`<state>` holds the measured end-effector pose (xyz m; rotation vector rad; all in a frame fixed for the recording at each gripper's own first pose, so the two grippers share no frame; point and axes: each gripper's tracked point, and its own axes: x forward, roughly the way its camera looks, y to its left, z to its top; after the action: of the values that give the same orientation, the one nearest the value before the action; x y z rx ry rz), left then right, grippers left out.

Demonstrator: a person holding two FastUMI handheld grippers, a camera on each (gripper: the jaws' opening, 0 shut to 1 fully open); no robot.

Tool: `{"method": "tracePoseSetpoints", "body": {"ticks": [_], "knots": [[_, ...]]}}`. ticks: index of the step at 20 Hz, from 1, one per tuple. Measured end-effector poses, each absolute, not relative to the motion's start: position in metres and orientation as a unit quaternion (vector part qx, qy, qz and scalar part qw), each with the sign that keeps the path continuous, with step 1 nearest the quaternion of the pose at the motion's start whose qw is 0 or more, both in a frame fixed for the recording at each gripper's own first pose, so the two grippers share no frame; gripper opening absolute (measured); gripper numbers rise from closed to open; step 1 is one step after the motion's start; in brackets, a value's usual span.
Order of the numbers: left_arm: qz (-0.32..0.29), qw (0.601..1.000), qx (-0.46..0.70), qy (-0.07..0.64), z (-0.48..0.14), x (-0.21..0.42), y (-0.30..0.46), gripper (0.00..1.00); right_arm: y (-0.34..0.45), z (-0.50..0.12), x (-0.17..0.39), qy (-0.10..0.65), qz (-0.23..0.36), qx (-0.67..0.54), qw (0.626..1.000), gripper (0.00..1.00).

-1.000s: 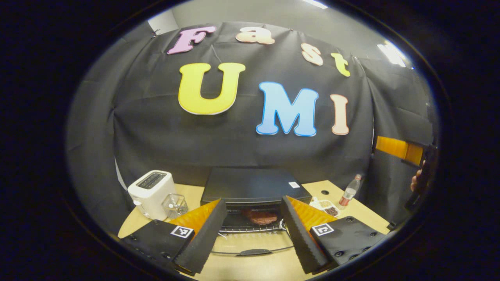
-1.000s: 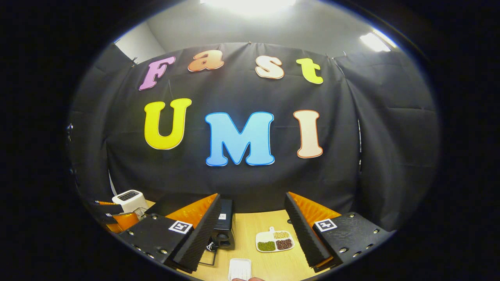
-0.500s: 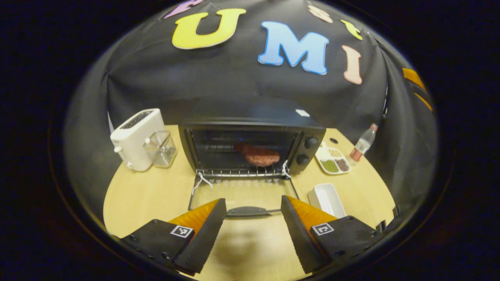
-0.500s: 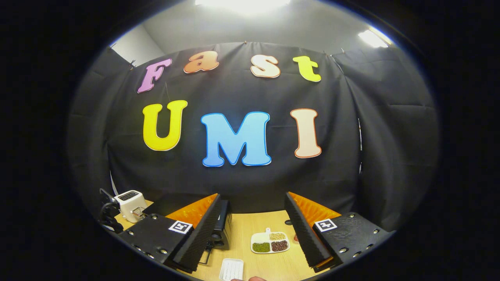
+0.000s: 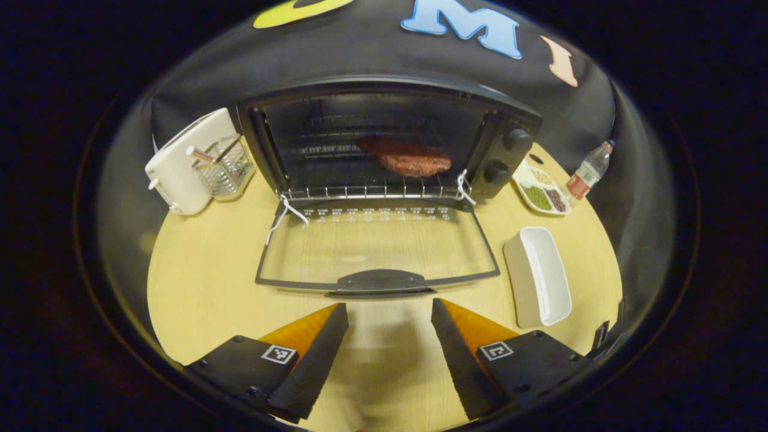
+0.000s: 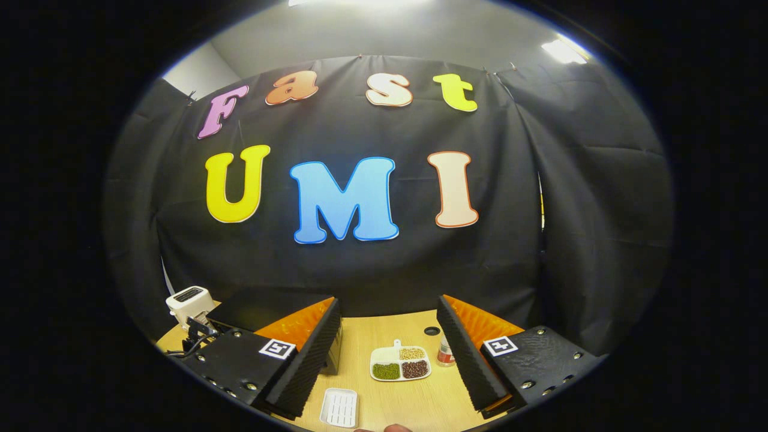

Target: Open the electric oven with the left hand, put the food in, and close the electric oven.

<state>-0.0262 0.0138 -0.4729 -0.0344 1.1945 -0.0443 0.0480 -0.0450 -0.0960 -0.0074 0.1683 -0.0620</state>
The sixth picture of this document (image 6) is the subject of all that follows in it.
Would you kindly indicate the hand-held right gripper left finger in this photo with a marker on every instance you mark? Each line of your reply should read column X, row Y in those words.
column 306, row 366

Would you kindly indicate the ceiling light panel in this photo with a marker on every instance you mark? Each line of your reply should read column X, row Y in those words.
column 360, row 2
column 564, row 52

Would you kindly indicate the black backdrop cloth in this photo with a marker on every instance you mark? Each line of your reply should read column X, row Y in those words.
column 270, row 270

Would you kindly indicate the white toaster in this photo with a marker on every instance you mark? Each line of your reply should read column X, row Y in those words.
column 189, row 300

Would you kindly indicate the black table grommet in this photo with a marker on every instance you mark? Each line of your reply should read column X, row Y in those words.
column 432, row 330

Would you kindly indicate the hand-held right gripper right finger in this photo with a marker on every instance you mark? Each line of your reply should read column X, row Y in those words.
column 471, row 360

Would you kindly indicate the white ribbed tray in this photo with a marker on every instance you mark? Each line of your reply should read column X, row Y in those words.
column 339, row 408

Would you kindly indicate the white divided bean dish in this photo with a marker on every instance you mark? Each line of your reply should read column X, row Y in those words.
column 401, row 363

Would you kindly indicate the clear bottle with red label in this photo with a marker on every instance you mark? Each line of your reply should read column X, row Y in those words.
column 445, row 357

